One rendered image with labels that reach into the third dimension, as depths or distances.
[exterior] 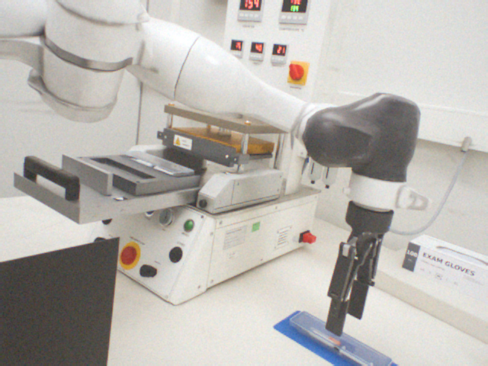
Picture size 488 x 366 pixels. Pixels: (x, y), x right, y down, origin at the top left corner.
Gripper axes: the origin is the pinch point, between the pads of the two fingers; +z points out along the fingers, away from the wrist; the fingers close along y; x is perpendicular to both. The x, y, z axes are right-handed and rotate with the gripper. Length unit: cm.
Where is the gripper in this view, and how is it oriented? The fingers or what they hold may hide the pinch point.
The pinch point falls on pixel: (346, 310)
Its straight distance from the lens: 81.2
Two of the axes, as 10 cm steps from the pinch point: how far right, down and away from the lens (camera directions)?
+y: -6.3, 1.1, -7.7
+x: 7.6, 2.7, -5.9
